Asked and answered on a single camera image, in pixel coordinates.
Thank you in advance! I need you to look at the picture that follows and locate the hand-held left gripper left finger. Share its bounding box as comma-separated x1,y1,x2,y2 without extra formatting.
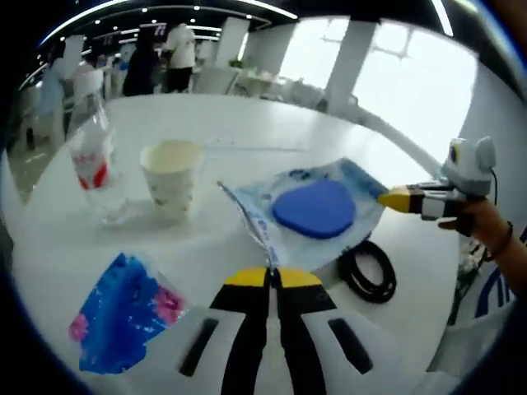
154,266,272,395

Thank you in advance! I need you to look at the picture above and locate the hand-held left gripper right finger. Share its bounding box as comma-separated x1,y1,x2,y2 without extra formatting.
271,266,417,395

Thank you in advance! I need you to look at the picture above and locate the black cable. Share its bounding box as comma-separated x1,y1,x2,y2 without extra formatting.
337,240,399,304

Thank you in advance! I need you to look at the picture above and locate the white pouch with blue disc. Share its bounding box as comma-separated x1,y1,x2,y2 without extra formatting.
217,156,390,272

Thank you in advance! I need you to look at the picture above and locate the blue tissue packet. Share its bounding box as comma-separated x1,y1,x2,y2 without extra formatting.
68,251,189,376

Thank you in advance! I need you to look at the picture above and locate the white paper cup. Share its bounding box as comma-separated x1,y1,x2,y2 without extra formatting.
138,139,206,219

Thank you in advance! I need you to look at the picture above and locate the clear plastic bottle red label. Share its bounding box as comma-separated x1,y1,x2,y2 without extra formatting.
68,92,124,225

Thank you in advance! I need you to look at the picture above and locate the white tabletop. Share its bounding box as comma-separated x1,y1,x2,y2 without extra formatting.
0,94,495,395

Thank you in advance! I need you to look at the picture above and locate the person's right hand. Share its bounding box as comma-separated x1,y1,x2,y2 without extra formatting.
436,200,510,248

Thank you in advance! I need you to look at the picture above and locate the black wristband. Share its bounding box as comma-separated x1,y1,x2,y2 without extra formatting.
487,221,515,263

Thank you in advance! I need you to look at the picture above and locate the person's white shirt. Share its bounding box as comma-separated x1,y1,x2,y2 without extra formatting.
446,230,527,371

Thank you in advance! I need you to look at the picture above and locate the curved ceiling light strip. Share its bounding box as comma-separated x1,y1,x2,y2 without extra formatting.
40,0,298,46

